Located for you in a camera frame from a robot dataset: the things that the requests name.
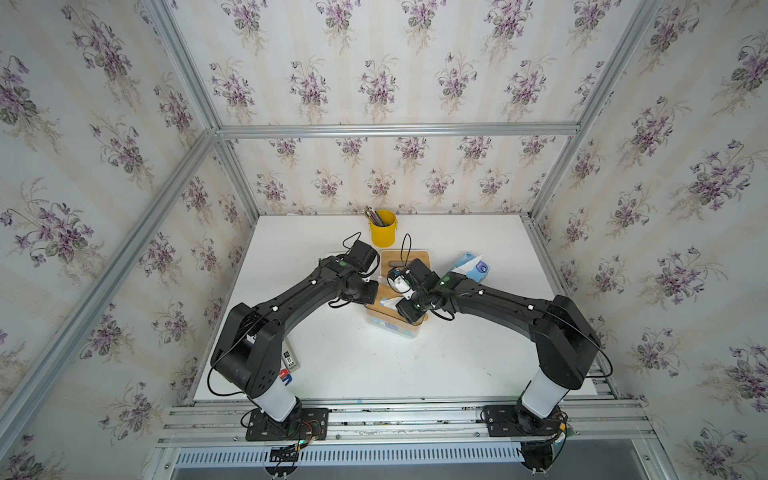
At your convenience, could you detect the bamboo tissue box lid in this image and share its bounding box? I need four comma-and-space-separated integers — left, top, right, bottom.
365, 281, 430, 327

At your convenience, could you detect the clear plastic tissue box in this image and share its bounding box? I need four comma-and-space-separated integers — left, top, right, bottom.
365, 282, 430, 339

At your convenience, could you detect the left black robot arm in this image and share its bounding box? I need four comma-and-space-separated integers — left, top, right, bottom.
210, 240, 380, 423

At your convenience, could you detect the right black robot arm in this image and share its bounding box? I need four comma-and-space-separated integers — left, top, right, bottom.
387, 260, 602, 419

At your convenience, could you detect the white box with bamboo lid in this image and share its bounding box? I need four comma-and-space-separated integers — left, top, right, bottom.
380, 250, 432, 280

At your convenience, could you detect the yellow metal pen bucket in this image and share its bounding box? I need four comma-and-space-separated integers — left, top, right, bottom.
369, 210, 398, 249

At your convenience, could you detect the colored pencils bundle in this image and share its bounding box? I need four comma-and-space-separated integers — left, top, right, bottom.
365, 207, 388, 228

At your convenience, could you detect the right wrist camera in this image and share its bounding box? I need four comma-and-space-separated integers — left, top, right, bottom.
387, 266, 414, 300

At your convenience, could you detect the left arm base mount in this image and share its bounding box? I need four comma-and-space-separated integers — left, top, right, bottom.
240, 404, 330, 479

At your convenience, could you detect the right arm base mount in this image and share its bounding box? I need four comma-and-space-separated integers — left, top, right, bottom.
480, 401, 569, 474

